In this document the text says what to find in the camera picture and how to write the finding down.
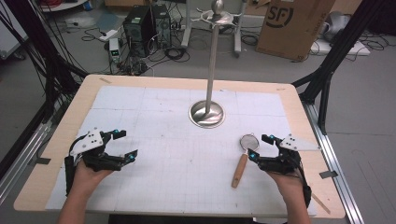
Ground white power strip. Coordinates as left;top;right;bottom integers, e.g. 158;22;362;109
98;29;121;43

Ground small white device green display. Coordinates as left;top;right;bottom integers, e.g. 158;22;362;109
108;37;121;63

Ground white round table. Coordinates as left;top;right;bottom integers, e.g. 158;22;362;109
39;0;89;13

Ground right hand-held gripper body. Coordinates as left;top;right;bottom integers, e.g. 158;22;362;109
258;133;321;175

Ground black wrist strap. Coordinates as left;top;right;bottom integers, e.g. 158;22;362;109
297;164;313;209
64;155;78;197

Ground white flat board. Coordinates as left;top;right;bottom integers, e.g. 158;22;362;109
310;39;372;57

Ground mesh strainer with wooden handle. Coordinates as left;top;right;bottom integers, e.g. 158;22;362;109
231;133;261;189

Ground black metal frame strut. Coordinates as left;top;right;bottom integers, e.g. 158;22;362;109
3;0;90;124
291;0;386;136

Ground person's left hand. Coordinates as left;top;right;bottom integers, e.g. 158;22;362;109
69;161;113;201

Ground aluminium rail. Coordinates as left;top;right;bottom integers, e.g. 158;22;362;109
0;102;68;204
302;101;366;224

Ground white grid mat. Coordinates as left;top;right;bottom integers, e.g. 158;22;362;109
45;85;318;218

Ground stainless steel utensil stand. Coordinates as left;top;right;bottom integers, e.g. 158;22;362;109
188;0;243;130

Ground brown cardboard box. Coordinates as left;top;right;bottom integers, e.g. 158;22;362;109
255;0;336;62

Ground person's right hand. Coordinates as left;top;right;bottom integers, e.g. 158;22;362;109
267;169;308;205

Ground thin wooden stick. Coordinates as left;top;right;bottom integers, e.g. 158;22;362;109
310;192;332;216

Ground black coiled floor cable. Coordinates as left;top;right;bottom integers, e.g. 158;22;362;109
163;46;191;63

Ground black computer tower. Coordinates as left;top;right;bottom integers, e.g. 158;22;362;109
151;3;173;49
122;5;157;59

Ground white metal stand leg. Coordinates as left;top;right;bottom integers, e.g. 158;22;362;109
180;0;193;49
233;0;248;59

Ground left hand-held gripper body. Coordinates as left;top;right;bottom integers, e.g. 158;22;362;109
69;127;124;173

